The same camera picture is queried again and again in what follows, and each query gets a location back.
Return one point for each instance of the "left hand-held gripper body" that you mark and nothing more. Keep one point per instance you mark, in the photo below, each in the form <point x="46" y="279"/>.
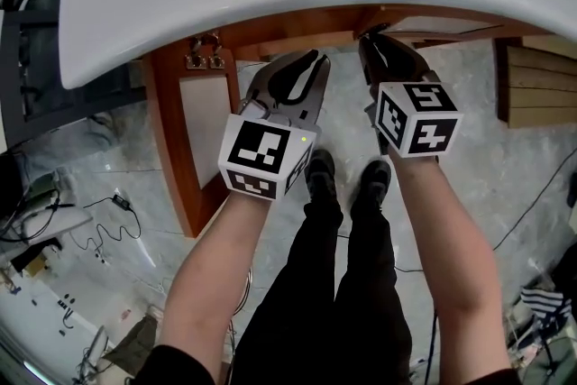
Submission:
<point x="257" y="149"/>

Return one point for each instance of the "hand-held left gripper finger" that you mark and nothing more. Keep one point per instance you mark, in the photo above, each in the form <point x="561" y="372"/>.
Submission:
<point x="317" y="99"/>
<point x="266" y="81"/>

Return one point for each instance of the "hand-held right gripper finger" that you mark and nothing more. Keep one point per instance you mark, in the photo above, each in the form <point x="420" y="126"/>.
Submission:
<point x="401" y="63"/>
<point x="370" y="67"/>

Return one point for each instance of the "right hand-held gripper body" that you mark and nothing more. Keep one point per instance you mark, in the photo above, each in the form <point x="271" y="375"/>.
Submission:
<point x="424" y="121"/>

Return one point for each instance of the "person's left forearm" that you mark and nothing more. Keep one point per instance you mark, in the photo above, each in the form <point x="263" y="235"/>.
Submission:
<point x="212" y="275"/>

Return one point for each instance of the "person's right forearm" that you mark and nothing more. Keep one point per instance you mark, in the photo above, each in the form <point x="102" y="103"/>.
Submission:
<point x="455" y="266"/>

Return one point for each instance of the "person's black left shoe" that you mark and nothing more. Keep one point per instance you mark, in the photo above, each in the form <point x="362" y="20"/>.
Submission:
<point x="320" y="176"/>

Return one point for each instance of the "person's black shoe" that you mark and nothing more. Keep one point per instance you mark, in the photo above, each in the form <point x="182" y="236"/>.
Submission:
<point x="320" y="176"/>
<point x="372" y="185"/>

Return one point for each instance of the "person's black right shoe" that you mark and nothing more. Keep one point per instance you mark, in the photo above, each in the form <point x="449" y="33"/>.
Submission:
<point x="372" y="185"/>

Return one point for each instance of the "wooden slatted platform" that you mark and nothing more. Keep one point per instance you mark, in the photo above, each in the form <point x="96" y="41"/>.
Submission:
<point x="541" y="90"/>

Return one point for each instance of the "person's black trousers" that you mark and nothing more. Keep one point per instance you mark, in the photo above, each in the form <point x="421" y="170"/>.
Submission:
<point x="315" y="306"/>

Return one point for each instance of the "white curved seat shell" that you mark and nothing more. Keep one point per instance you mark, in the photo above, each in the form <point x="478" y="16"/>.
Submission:
<point x="54" y="223"/>

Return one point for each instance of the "black white striped cloth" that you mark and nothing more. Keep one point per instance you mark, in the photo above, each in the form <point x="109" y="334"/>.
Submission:
<point x="545" y="306"/>

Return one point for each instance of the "person's black shirt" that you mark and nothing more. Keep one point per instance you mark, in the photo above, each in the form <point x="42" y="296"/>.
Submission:
<point x="180" y="367"/>

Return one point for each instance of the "wooden sink cabinet frame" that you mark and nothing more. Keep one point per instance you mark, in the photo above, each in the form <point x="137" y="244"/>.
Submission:
<point x="288" y="29"/>

